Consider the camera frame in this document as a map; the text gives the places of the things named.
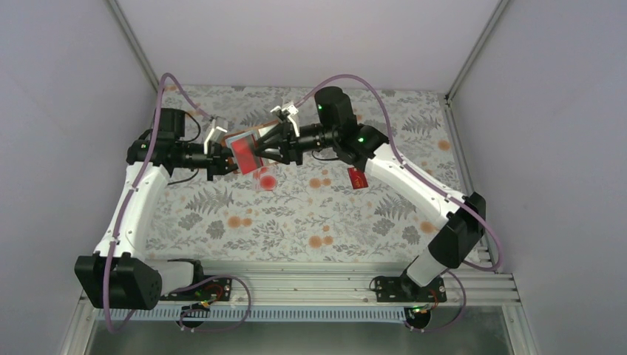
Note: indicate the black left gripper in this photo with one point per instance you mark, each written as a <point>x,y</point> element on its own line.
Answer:
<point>216,163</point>

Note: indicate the brown leather card holder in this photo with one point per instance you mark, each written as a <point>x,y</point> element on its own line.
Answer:
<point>257,132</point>

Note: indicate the left aluminium corner post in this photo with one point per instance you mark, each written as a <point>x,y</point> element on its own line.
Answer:
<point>141,57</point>

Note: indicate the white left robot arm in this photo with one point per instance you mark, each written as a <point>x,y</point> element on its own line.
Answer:
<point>119,273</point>

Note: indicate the dark red credit card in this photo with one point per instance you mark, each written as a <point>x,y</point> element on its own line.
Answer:
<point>357,178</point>

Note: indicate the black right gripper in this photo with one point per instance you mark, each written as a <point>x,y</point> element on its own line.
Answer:
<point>295,146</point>

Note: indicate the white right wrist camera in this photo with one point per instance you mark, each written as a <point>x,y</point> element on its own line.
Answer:
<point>288,113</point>

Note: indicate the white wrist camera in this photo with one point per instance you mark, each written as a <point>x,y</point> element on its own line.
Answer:
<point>288,113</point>
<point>217,131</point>

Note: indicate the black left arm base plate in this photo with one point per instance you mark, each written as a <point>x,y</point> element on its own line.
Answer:
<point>212,291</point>

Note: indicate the aluminium mounting rail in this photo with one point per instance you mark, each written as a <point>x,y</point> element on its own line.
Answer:
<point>348,284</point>

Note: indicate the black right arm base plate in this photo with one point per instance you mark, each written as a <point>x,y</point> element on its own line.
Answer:
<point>403,289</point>

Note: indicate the aluminium corner frame post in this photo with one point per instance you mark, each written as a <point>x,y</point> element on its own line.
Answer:
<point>476,50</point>

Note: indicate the blue slotted cable duct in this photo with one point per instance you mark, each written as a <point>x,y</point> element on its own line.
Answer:
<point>258,313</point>

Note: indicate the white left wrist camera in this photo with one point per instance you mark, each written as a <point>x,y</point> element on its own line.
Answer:
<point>217,131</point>

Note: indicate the bright red credit card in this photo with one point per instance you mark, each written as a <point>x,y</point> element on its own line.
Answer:
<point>243,152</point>

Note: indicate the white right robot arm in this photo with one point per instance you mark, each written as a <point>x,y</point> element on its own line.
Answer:
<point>458,218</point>

